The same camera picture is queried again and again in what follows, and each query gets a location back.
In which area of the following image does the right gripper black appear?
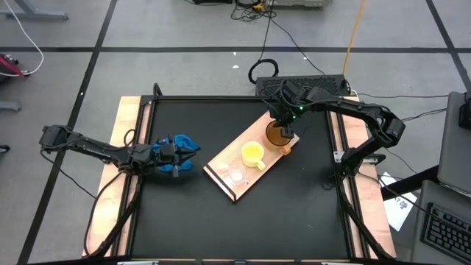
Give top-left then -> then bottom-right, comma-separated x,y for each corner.
269,93 -> 302,140

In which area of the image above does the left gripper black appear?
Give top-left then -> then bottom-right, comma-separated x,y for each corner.
148,142 -> 199,173

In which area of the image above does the orange speckled ceramic mug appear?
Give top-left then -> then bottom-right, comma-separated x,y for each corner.
265,119 -> 296,156

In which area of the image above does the pale yellow mug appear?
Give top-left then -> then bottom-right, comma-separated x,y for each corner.
240,140 -> 267,172

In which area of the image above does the clear glass mug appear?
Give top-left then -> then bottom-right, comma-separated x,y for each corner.
226,161 -> 249,186

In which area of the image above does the black-framed wooden shelf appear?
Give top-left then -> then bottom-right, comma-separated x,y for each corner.
202,110 -> 301,203

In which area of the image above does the blue cloth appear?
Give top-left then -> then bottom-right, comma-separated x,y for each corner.
152,133 -> 202,174

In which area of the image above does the white paper sheet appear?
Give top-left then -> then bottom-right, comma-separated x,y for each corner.
378,172 -> 419,233

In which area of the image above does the grey laptop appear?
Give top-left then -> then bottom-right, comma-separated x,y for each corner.
436,91 -> 471,193

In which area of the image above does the black keyboard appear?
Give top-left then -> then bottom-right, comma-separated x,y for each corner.
419,202 -> 471,264

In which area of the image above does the red device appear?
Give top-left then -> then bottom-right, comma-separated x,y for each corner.
0,52 -> 31,79

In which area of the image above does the grey metal table leg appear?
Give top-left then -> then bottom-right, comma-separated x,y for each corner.
0,0 -> 70,21

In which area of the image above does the black coiled cable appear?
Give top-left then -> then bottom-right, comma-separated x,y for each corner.
247,58 -> 280,85

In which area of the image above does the yellow hanging cable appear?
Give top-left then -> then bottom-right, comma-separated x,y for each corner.
341,0 -> 367,77

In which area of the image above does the black cable bundle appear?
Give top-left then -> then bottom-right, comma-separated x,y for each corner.
229,0 -> 277,22

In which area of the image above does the white cable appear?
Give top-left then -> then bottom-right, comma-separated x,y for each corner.
0,0 -> 46,79

